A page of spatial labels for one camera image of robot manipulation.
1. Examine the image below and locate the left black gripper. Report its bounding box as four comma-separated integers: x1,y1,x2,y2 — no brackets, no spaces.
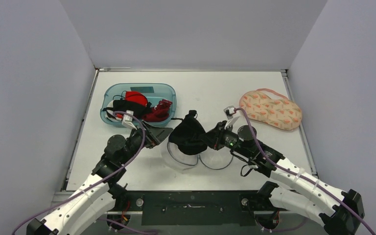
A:
119,120,173,165

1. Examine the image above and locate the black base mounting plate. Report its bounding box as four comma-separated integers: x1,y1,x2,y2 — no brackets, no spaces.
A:
107,190,279,226

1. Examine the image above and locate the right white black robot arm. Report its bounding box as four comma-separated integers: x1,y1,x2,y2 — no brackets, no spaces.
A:
200,121,365,235

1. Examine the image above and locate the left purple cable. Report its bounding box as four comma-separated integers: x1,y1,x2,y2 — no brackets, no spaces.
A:
12,111,146,235

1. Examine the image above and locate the purple cable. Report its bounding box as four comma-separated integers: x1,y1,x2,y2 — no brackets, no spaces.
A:
235,108,376,235
12,111,146,235

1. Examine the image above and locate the white black bra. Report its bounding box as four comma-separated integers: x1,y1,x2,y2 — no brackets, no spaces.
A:
102,107,122,122

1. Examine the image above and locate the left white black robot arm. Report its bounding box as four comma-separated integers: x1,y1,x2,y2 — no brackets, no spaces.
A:
26,122,173,235

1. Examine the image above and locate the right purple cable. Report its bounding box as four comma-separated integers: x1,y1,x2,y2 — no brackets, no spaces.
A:
235,108,376,235

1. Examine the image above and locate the teal plastic bin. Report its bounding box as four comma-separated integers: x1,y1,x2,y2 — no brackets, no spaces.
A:
100,83,177,128

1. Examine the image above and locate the dark red lace bra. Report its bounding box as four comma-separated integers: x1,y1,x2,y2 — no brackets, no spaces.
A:
142,99,173,122

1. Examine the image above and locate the peach floral padded bra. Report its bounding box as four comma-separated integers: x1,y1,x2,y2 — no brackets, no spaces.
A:
238,88,303,131

